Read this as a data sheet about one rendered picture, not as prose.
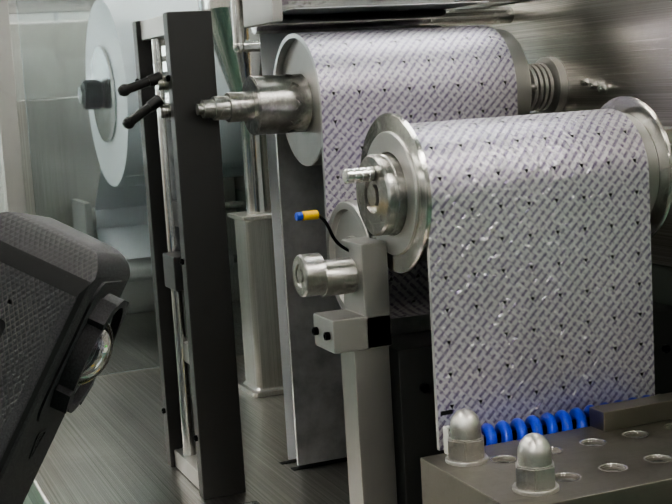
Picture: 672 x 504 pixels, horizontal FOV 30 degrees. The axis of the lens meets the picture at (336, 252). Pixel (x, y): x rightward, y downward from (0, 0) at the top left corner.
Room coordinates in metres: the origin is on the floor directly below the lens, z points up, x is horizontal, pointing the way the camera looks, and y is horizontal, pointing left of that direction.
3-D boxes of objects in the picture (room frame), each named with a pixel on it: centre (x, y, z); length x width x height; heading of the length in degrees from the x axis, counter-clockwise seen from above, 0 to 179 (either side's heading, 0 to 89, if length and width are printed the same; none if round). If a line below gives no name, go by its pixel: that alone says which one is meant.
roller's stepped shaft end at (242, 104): (1.36, 0.11, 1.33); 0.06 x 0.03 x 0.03; 112
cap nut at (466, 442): (1.03, -0.10, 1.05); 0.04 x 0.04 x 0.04
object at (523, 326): (1.14, -0.19, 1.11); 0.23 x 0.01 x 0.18; 112
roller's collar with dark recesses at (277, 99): (1.38, 0.06, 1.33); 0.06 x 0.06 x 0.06; 22
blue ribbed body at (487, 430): (1.12, -0.20, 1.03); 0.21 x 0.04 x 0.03; 112
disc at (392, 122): (1.15, -0.06, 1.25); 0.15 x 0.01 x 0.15; 22
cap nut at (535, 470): (0.95, -0.15, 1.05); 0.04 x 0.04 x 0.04
